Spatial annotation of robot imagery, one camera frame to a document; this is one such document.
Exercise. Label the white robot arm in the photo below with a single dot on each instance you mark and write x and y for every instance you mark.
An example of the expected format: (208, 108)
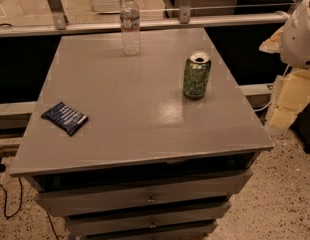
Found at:
(295, 39)

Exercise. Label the grey drawer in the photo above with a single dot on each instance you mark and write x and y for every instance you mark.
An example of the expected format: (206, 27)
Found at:
(148, 218)
(167, 232)
(108, 198)

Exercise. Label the top grey drawer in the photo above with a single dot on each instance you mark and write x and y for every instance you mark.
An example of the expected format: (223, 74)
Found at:
(108, 198)

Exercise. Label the grey drawer cabinet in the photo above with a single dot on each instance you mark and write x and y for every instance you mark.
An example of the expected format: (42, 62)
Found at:
(140, 125)

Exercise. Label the metal frame rail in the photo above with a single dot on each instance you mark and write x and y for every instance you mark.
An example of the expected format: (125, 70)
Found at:
(34, 17)

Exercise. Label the blue rxbar blueberry wrapper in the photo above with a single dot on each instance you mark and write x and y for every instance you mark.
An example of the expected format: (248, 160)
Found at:
(65, 117)

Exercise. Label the green soda can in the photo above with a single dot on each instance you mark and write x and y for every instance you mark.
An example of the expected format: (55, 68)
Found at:
(196, 74)

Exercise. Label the clear plastic water bottle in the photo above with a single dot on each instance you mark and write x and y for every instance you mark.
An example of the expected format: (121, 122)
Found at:
(130, 27)

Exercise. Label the cream foam padding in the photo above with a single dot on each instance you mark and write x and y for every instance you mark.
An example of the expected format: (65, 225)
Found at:
(290, 96)

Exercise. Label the bottom grey drawer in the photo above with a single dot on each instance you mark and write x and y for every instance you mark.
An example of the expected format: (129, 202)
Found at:
(167, 232)

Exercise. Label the middle grey drawer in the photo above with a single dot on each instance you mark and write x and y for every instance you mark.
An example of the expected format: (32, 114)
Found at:
(148, 218)

